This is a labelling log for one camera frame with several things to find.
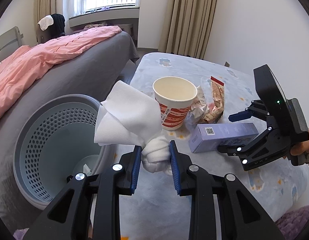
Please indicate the purple fluffy cloth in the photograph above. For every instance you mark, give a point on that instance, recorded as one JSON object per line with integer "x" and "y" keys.
{"x": 20, "y": 234}
{"x": 297, "y": 222}

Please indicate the pink blanket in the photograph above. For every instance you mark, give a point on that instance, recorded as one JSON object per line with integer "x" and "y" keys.
{"x": 32, "y": 65}

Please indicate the narrow beige curtain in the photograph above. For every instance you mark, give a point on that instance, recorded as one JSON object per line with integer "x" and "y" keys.
{"x": 43, "y": 0}

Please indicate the crumpled white paper wrapper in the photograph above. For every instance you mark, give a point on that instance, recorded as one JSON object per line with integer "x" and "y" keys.
{"x": 200, "y": 107}

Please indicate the grey perforated plastic basket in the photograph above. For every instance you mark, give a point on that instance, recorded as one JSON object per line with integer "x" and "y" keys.
{"x": 27, "y": 140}

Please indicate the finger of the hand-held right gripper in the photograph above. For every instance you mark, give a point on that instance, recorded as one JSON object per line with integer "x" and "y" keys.
{"x": 240, "y": 115}
{"x": 234, "y": 148}

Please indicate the grey bed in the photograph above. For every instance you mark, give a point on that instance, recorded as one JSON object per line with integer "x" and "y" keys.
{"x": 99, "y": 62}

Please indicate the white cloth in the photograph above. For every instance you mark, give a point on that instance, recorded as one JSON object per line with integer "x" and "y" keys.
{"x": 45, "y": 22}

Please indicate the grey window sill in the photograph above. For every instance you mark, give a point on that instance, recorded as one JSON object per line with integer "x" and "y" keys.
{"x": 104, "y": 17}

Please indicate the long purple box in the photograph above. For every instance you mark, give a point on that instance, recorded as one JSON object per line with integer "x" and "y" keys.
{"x": 212, "y": 137}

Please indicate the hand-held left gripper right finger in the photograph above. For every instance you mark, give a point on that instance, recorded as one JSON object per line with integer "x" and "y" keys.
{"x": 174, "y": 167}

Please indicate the person's right hand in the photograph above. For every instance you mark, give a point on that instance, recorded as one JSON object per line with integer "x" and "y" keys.
{"x": 300, "y": 148}

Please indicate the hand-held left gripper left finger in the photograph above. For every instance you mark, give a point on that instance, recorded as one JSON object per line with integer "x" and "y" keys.
{"x": 135, "y": 170}

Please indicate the wide beige curtain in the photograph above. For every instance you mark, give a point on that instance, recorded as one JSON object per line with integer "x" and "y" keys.
{"x": 189, "y": 17}

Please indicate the chair with dark clothes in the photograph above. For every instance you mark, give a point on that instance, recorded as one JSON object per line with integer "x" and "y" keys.
{"x": 59, "y": 25}

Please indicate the wall socket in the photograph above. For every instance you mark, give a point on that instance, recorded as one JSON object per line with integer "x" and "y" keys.
{"x": 227, "y": 64}

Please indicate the grey headboard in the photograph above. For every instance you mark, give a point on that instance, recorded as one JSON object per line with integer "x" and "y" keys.
{"x": 7, "y": 40}

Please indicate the knotted white tissue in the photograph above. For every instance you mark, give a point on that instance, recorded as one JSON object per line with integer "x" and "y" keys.
{"x": 124, "y": 120}

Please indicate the paper cup with red print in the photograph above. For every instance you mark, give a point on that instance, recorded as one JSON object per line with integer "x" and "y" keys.
{"x": 174, "y": 90}

